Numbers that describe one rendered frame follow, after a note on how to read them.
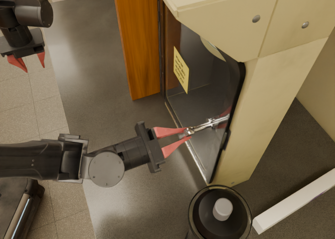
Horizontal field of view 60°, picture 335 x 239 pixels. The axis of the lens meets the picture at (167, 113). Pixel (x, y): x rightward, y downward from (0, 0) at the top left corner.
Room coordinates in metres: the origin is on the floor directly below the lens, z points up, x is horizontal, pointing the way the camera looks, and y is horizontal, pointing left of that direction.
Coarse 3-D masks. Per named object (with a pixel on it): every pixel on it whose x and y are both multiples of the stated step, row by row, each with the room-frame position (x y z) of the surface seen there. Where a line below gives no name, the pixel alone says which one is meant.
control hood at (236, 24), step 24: (168, 0) 0.24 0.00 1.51; (192, 0) 0.24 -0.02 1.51; (216, 0) 0.24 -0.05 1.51; (240, 0) 0.25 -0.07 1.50; (264, 0) 0.26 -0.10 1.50; (192, 24) 0.23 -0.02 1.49; (216, 24) 0.24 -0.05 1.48; (240, 24) 0.25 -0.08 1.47; (264, 24) 0.26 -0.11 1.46; (240, 48) 0.26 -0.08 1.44
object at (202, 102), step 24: (168, 24) 0.51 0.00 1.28; (168, 48) 0.51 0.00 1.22; (192, 48) 0.40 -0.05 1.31; (216, 48) 0.33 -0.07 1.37; (168, 72) 0.51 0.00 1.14; (192, 72) 0.39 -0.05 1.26; (216, 72) 0.32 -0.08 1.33; (240, 72) 0.27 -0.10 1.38; (168, 96) 0.50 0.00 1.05; (192, 96) 0.38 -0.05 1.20; (216, 96) 0.31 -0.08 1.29; (192, 120) 0.37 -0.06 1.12; (216, 120) 0.30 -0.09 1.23; (192, 144) 0.36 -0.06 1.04; (216, 144) 0.28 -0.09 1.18
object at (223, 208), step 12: (204, 192) 0.19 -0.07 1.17; (216, 192) 0.18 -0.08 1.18; (228, 192) 0.19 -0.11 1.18; (204, 204) 0.16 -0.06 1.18; (216, 204) 0.15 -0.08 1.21; (228, 204) 0.15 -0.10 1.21; (240, 204) 0.16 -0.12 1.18; (204, 216) 0.14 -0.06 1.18; (216, 216) 0.14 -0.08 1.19; (228, 216) 0.14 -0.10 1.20; (240, 216) 0.14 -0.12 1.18; (204, 228) 0.13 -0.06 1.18; (216, 228) 0.12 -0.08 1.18; (228, 228) 0.12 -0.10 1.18; (240, 228) 0.12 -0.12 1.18
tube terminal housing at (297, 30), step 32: (288, 0) 0.27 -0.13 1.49; (320, 0) 0.29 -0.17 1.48; (288, 32) 0.28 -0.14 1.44; (320, 32) 0.30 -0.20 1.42; (256, 64) 0.27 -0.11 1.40; (288, 64) 0.29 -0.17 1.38; (256, 96) 0.28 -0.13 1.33; (288, 96) 0.30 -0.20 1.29; (256, 128) 0.29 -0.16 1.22; (224, 160) 0.27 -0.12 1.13; (256, 160) 0.31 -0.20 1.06
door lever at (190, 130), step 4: (208, 120) 0.31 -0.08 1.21; (200, 124) 0.31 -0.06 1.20; (204, 124) 0.31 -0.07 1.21; (208, 124) 0.31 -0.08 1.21; (188, 128) 0.30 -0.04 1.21; (192, 128) 0.30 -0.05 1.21; (196, 128) 0.30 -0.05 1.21; (200, 128) 0.30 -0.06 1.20; (204, 128) 0.30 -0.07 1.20; (208, 128) 0.31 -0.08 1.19; (212, 128) 0.30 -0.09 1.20; (180, 132) 0.32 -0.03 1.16; (184, 132) 0.29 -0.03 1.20; (188, 132) 0.29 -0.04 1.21; (192, 132) 0.29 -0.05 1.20; (180, 136) 0.31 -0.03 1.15; (184, 136) 0.30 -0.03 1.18; (188, 136) 0.30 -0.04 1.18
